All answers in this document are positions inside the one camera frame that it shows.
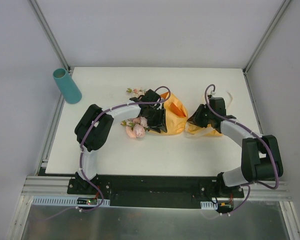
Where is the pink artificial flower bouquet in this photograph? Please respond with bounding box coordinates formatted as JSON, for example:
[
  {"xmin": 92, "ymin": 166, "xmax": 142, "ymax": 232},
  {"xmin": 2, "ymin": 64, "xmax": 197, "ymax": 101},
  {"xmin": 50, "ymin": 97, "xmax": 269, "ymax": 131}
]
[{"xmin": 120, "ymin": 88, "xmax": 149, "ymax": 139}]

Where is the left white cable duct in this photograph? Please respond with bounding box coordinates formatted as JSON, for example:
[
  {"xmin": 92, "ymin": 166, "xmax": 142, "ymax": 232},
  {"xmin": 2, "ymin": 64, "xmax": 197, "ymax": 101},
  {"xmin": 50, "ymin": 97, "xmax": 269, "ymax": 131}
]
[{"xmin": 32, "ymin": 196, "xmax": 111, "ymax": 208}]

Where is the right white cable duct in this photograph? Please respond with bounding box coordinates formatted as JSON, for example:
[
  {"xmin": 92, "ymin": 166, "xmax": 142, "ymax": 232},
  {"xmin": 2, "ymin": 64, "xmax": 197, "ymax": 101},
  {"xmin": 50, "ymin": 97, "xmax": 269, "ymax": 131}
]
[{"xmin": 200, "ymin": 201, "xmax": 218, "ymax": 211}]

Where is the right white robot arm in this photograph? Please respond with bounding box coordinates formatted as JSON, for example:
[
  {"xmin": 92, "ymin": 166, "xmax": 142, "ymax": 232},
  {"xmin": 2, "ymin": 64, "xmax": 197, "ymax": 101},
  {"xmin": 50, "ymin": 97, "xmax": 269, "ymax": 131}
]
[{"xmin": 187, "ymin": 95, "xmax": 284, "ymax": 198}]

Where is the teal cylindrical vase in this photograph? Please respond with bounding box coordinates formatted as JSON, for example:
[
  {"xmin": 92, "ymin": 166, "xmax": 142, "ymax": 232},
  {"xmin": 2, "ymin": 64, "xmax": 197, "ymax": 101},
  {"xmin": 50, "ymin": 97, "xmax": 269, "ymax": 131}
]
[{"xmin": 52, "ymin": 68, "xmax": 82, "ymax": 104}]

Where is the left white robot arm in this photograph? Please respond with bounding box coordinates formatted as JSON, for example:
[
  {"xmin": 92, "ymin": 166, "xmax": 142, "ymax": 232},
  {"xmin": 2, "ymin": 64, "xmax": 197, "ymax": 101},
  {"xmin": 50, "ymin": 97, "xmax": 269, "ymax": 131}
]
[{"xmin": 74, "ymin": 86, "xmax": 172, "ymax": 195}]

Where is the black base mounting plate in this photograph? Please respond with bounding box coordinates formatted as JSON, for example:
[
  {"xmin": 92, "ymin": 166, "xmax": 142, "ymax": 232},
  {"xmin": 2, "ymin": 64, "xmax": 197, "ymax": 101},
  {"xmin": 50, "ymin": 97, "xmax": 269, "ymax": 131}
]
[{"xmin": 67, "ymin": 174, "xmax": 244, "ymax": 209}]

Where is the cream ribbon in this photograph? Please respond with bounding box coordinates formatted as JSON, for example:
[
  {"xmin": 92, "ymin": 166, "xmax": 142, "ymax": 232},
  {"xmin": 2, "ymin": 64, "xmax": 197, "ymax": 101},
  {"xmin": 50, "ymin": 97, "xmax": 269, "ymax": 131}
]
[{"xmin": 184, "ymin": 91, "xmax": 235, "ymax": 140}]

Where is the white cable duct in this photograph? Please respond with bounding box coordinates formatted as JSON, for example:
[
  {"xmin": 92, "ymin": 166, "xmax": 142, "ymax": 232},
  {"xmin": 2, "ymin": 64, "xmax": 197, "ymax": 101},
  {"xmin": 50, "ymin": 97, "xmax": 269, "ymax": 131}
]
[
  {"xmin": 32, "ymin": 196, "xmax": 111, "ymax": 208},
  {"xmin": 200, "ymin": 201, "xmax": 218, "ymax": 211}
]

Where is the orange wrapping paper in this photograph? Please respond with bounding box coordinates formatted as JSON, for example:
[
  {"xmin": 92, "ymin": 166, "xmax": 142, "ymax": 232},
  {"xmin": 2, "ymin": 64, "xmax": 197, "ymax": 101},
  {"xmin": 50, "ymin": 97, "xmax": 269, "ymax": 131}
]
[{"xmin": 150, "ymin": 93, "xmax": 223, "ymax": 138}]

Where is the right aluminium frame post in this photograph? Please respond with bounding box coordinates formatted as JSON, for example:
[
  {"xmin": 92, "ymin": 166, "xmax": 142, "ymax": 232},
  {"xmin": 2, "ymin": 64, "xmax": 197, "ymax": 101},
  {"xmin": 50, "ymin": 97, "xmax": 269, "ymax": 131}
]
[{"xmin": 242, "ymin": 0, "xmax": 293, "ymax": 76}]

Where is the aluminium front rail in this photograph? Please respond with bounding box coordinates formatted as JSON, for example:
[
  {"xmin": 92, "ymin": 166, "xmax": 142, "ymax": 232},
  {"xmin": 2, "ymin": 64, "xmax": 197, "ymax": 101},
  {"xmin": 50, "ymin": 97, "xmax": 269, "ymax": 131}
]
[{"xmin": 21, "ymin": 175, "xmax": 77, "ymax": 197}]

